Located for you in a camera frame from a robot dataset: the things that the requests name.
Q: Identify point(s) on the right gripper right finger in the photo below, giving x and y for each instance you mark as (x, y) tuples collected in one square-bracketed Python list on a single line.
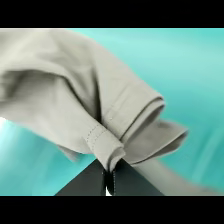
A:
[(133, 183)]

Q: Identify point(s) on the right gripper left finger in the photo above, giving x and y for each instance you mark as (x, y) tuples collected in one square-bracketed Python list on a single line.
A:
[(87, 182)]

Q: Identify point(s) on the beige shirt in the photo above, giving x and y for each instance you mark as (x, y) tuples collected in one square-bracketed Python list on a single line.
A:
[(76, 96)]

